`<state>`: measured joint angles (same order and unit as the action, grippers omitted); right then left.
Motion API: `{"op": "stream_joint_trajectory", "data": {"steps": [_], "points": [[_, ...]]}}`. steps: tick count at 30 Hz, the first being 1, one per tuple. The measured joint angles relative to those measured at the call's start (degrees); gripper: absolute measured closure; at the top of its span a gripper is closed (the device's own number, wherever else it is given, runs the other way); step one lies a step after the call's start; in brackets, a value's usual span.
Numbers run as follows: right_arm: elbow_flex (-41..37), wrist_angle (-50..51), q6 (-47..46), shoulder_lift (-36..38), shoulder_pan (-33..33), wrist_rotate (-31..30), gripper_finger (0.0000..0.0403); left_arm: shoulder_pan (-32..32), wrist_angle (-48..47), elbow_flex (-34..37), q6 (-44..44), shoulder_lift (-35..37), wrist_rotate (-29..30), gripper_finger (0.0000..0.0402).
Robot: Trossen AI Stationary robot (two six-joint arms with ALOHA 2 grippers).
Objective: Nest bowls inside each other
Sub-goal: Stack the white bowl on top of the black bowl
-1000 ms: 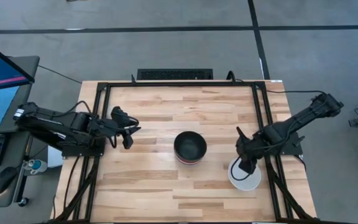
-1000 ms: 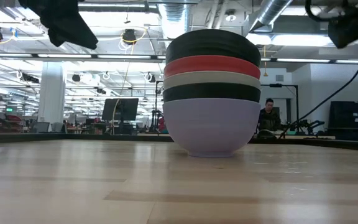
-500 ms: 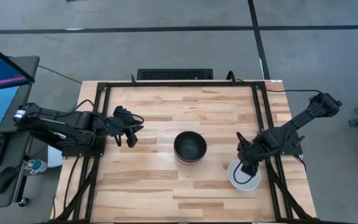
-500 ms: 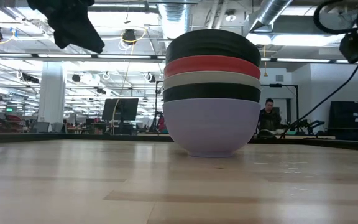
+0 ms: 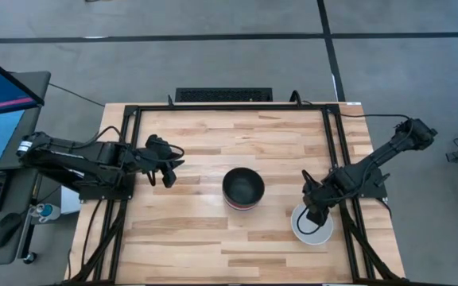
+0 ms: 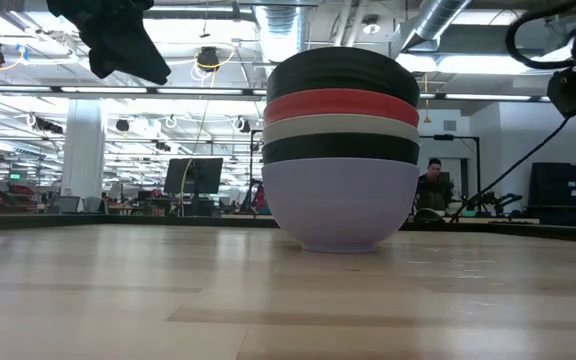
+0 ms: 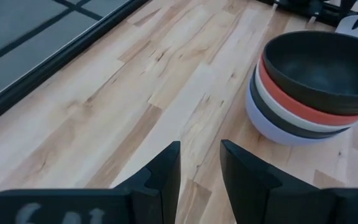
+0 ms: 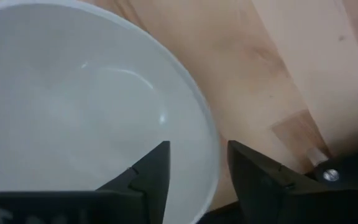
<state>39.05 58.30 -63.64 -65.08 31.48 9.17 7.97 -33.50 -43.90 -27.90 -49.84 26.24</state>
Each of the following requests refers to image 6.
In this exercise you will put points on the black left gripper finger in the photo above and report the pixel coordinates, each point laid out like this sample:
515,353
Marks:
143,60
103,57

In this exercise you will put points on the black bowl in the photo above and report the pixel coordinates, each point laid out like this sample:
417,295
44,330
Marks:
343,70
340,147

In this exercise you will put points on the red bowl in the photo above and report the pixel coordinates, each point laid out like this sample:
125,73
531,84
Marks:
340,105

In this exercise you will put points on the light grey bowl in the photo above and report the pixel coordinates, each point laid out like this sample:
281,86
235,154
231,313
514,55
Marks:
340,126

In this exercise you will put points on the white bowl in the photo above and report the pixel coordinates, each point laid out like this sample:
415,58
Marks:
340,205

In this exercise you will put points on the black background robot arm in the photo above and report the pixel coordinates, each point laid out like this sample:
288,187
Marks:
493,201

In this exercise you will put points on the white building column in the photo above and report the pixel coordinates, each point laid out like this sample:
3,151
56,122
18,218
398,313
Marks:
83,150

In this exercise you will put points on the black equipment cabinet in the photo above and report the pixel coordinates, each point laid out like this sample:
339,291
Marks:
563,192

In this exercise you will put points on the black monitor on stand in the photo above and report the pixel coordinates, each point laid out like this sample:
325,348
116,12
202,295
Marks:
193,176

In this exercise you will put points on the person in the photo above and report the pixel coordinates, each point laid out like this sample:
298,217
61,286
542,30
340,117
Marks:
434,187

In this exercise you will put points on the black metal stand frame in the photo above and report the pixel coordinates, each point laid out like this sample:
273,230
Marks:
477,165

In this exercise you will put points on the silver ribbed air duct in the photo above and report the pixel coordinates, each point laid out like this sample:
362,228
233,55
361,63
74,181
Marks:
280,32

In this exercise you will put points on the silver slanted air duct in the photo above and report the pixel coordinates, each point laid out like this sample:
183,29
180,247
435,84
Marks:
438,17

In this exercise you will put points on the black aluminium table frame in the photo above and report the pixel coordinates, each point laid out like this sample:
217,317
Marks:
118,220

